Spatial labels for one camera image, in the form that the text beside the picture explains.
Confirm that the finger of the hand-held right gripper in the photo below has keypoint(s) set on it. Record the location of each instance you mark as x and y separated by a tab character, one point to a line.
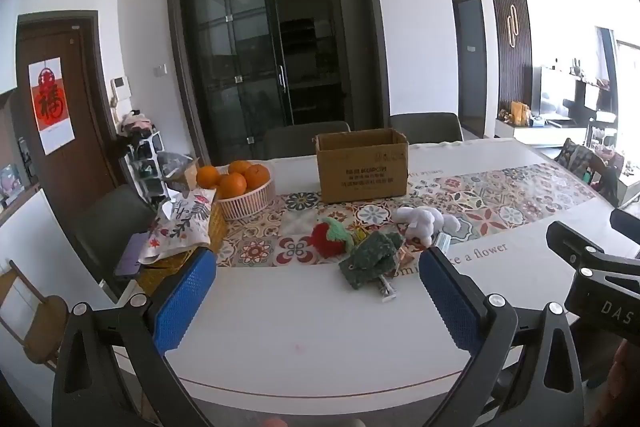
627	219
570	242

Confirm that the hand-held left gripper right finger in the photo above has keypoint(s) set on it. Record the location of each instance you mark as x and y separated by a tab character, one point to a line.
450	302

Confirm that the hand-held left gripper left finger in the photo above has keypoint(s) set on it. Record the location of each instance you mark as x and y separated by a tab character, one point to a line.
185	302

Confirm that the white plush rabbit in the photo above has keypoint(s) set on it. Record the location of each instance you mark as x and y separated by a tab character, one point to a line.
425	222

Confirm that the green plush toy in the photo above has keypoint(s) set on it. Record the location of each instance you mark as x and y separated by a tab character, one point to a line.
370	257

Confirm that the red strawberry plush toy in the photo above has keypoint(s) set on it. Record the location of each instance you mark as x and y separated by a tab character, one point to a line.
330	237

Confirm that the brown cardboard box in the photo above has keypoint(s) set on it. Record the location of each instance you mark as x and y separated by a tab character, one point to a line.
362	172

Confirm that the person's right forearm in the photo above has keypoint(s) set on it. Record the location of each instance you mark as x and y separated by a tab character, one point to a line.
626	374

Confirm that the orange patterned packet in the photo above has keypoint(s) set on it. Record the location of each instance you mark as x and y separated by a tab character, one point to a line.
411	259

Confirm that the clear plastic packet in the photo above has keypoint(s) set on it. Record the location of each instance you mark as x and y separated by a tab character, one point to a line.
442	241

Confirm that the chair with plaid cushion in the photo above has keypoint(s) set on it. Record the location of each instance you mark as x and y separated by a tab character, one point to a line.
582	162

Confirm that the floral cloth bag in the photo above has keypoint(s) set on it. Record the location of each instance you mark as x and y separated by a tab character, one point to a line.
180	222

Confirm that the floral patterned table runner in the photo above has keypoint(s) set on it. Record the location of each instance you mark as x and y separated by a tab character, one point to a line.
480	197

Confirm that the grey dining chair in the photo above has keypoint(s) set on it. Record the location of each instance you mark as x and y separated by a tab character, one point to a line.
305	139
425	127
112	232

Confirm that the white low cabinet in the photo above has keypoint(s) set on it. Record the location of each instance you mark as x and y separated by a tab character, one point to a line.
540	132

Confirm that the white slatted fruit basket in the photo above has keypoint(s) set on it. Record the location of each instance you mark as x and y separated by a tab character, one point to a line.
245	204

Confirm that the pile of oranges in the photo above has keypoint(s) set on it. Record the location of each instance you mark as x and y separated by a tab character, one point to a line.
232	184

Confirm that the grey plastic bag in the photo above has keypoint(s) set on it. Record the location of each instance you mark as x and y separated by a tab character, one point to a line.
175	167

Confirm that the yellow gift bags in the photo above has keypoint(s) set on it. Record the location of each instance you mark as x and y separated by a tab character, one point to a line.
520	113

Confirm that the white shoe rack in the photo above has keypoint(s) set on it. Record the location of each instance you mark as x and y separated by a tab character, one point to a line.
145	167

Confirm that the wooden chair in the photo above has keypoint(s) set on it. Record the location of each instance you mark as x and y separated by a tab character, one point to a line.
40	327

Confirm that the television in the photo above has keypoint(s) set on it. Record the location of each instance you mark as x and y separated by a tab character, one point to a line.
549	91

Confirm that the pink bag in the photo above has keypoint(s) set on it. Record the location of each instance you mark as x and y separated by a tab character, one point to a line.
135	123

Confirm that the brown wooden door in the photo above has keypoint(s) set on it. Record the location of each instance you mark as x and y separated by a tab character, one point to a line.
85	132

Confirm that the dark hallway door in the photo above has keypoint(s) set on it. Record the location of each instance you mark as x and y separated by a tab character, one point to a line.
470	57

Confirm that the black door lock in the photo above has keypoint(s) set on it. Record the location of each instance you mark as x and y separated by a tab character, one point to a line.
26	159

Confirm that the dark glass sliding door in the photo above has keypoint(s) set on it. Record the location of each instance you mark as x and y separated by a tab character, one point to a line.
280	47

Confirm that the slatted wooden wall panel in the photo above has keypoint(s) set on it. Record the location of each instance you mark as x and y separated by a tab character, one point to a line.
510	42

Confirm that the white wall intercom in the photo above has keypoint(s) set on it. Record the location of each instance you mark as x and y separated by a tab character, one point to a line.
121	88

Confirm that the white light switch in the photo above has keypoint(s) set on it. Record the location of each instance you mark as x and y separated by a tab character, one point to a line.
159	70

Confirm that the red and white wall calendar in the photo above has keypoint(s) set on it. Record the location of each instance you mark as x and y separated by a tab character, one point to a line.
50	107

